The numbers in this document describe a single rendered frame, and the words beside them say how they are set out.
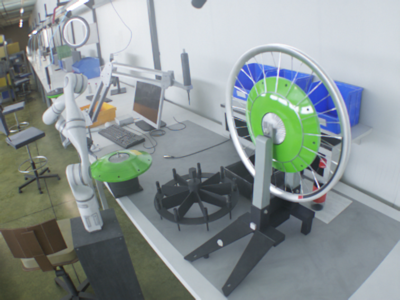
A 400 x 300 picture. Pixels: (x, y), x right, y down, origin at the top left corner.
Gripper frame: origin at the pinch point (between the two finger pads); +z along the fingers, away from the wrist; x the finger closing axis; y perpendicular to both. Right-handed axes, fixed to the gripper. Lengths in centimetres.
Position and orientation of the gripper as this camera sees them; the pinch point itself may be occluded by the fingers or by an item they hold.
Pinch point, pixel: (96, 157)
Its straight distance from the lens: 162.5
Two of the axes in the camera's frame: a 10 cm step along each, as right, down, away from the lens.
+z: 8.2, 5.7, -0.6
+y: 4.5, -7.0, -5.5
